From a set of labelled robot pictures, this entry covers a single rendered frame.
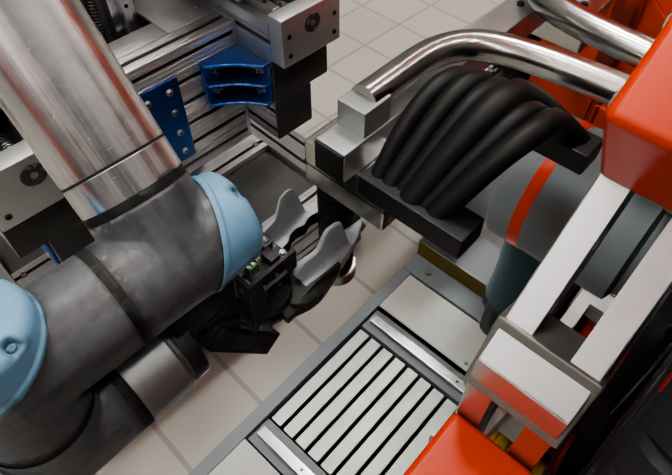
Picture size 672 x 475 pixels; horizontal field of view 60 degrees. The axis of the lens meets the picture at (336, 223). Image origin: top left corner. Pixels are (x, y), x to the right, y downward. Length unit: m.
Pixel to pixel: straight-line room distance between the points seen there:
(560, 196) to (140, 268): 0.36
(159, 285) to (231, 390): 1.04
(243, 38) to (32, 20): 0.73
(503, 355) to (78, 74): 0.30
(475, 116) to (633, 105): 0.14
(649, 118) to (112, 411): 0.38
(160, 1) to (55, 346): 0.86
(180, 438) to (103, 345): 1.02
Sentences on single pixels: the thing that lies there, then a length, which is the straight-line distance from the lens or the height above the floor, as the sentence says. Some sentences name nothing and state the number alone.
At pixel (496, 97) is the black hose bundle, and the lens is 0.39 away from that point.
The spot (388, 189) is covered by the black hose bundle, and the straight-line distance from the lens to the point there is 0.41.
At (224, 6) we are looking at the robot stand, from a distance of 1.09.
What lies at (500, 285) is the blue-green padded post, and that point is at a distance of 0.91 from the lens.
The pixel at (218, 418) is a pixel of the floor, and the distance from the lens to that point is 1.39.
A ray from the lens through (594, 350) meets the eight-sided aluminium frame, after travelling 0.35.
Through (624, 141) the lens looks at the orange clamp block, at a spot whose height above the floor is 1.11.
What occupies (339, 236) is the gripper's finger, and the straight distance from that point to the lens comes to 0.53.
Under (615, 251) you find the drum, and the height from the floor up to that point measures 0.88.
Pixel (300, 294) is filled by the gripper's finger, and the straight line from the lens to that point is 0.52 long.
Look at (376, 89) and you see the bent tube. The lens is 0.44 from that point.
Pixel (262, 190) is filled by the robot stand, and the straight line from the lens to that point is 1.47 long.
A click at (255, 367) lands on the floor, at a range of 1.43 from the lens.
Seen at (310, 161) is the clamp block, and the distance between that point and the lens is 0.50.
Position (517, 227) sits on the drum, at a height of 0.85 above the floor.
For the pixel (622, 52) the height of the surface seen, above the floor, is 1.00.
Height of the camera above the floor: 1.28
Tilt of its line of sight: 51 degrees down
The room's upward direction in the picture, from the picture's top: straight up
